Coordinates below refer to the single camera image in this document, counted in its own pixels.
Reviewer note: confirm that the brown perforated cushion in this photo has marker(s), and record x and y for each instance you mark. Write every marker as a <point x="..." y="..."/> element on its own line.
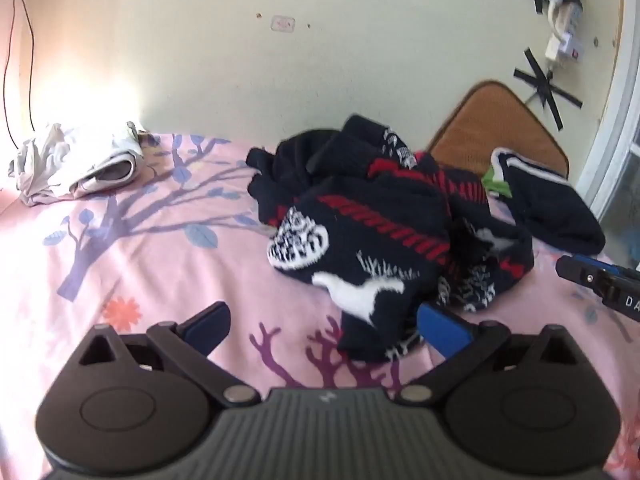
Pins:
<point x="495" y="125"/>

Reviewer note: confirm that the white window frame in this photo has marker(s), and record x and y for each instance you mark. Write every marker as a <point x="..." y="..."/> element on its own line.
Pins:
<point x="612" y="110"/>

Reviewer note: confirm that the navy red white patterned sweater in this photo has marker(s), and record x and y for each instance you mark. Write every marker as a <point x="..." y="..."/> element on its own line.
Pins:
<point x="360" y="240"/>

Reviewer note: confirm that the white crumpled cloth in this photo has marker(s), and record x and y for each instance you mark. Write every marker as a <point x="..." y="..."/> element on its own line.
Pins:
<point x="75" y="162"/>

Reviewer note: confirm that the navy garment with white stripes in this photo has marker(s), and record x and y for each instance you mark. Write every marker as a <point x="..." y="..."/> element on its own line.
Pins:
<point x="550" y="205"/>

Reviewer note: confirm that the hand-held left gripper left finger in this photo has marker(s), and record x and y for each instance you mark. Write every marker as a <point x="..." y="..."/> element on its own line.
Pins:
<point x="205" y="327"/>

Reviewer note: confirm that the white wall socket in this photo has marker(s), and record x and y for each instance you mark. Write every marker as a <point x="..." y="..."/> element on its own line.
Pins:
<point x="283" y="23"/>

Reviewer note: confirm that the pink tree print bedsheet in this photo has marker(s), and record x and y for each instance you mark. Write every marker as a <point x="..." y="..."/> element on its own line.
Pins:
<point x="150" y="260"/>

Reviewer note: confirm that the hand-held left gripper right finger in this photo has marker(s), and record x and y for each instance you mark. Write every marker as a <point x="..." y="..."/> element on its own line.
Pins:
<point x="442" y="330"/>

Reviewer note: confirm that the white plug adapter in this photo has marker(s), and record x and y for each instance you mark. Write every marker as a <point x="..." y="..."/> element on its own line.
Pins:
<point x="562" y="49"/>

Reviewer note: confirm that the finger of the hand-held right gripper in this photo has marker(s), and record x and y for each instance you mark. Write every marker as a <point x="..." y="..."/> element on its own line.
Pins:
<point x="580" y="272"/>

